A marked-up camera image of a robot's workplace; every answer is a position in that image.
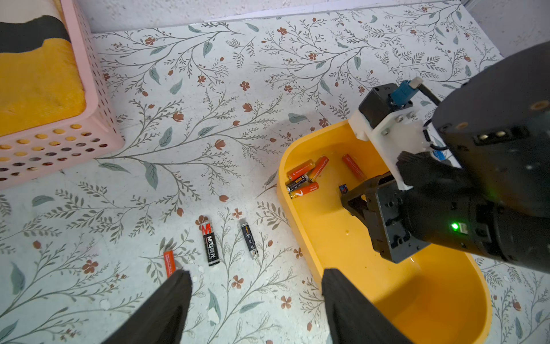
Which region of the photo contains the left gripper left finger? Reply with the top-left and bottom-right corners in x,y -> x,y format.
104,269 -> 193,343

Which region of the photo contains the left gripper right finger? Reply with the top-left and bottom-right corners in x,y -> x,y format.
322,269 -> 411,343

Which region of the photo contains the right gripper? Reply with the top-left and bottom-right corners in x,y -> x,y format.
340,172 -> 429,264

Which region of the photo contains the small red battery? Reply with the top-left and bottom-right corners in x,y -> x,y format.
163,250 -> 176,278

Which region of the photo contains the black red M&G battery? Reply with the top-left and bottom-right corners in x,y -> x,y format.
200,222 -> 220,266

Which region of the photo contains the yellow plastic storage box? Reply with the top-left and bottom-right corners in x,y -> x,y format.
276,120 -> 493,344

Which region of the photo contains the black silver battery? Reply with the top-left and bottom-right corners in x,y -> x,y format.
239,219 -> 259,259

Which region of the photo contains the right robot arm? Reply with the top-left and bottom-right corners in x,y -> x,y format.
341,43 -> 549,272

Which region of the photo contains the orange battery at side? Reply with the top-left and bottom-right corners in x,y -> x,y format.
342,154 -> 366,181

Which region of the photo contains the orange white battery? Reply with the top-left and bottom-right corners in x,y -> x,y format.
289,182 -> 319,199

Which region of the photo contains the orange red battery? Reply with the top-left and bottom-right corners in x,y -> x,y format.
307,156 -> 329,183

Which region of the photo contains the black orange battery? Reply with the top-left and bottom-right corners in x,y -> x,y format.
286,174 -> 309,193

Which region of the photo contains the pink plastic basket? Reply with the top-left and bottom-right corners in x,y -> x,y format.
1,1 -> 124,189

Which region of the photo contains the yellow printed cloth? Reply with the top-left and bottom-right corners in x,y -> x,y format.
1,1 -> 86,136

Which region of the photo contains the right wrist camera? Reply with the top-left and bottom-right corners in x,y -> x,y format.
347,76 -> 463,191

